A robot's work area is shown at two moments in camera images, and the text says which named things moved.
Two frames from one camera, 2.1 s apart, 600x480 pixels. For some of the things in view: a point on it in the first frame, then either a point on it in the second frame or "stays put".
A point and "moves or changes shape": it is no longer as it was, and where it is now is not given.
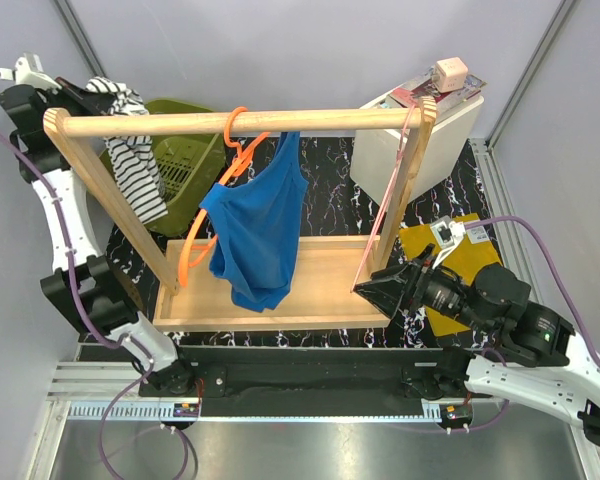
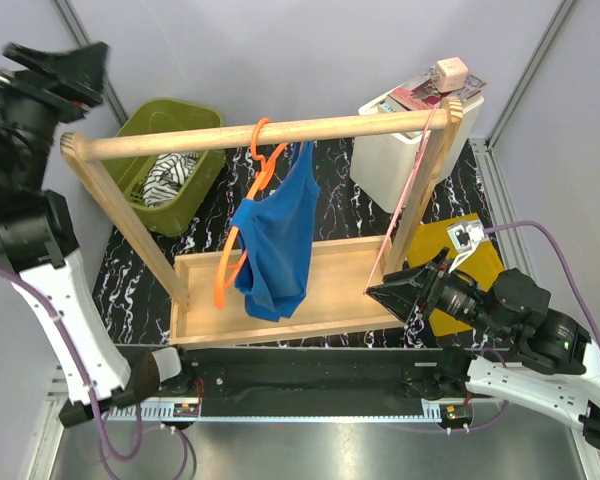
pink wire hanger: [407, 139] to [402, 200]
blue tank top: [254, 227] moves or changes shape
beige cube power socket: [448, 74] stays put
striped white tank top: [136, 154] to [166, 177]
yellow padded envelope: [475, 253] stays put
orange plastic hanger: [243, 159] to [225, 261]
